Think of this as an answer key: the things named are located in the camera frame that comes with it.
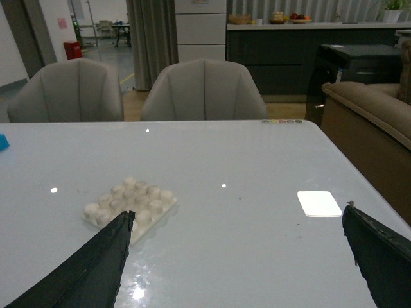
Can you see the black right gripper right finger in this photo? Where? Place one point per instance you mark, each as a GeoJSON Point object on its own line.
{"type": "Point", "coordinates": [382, 255]}

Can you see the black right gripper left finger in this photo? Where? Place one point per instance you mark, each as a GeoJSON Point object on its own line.
{"type": "Point", "coordinates": [91, 277]}

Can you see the white studded base plate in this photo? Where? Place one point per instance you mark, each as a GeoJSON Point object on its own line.
{"type": "Point", "coordinates": [148, 202]}

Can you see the blue block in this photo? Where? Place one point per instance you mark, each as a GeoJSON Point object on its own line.
{"type": "Point", "coordinates": [4, 144]}

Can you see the brown sofa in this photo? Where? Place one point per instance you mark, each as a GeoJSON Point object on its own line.
{"type": "Point", "coordinates": [370, 124]}

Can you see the row of coloured stickers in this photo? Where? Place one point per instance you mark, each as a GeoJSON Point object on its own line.
{"type": "Point", "coordinates": [282, 121]}

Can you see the left grey armchair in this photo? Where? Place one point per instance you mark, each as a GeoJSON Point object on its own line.
{"type": "Point", "coordinates": [79, 90]}

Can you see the grey armchair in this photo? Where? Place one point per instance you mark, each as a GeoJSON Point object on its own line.
{"type": "Point", "coordinates": [79, 90]}
{"type": "Point", "coordinates": [204, 90]}

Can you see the black side cabinet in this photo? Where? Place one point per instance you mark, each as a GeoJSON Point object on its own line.
{"type": "Point", "coordinates": [369, 64]}

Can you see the right grey armchair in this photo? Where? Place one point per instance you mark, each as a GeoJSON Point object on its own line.
{"type": "Point", "coordinates": [204, 90]}

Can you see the dark kitchen counter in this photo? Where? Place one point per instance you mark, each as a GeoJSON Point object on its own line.
{"type": "Point", "coordinates": [281, 58]}

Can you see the red box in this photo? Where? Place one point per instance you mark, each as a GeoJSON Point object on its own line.
{"type": "Point", "coordinates": [73, 50]}

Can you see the potted plant white pot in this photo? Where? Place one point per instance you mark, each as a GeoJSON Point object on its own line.
{"type": "Point", "coordinates": [390, 10]}

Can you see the fruit plate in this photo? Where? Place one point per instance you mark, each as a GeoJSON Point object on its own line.
{"type": "Point", "coordinates": [299, 18]}

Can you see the grey curtain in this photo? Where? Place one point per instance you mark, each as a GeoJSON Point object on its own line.
{"type": "Point", "coordinates": [153, 35]}

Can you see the snack bowl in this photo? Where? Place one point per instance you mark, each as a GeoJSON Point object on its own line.
{"type": "Point", "coordinates": [278, 17]}

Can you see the white drawer cabinet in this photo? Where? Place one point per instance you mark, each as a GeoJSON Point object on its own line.
{"type": "Point", "coordinates": [201, 29]}

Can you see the wicker basket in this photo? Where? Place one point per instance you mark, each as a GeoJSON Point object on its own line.
{"type": "Point", "coordinates": [239, 19]}

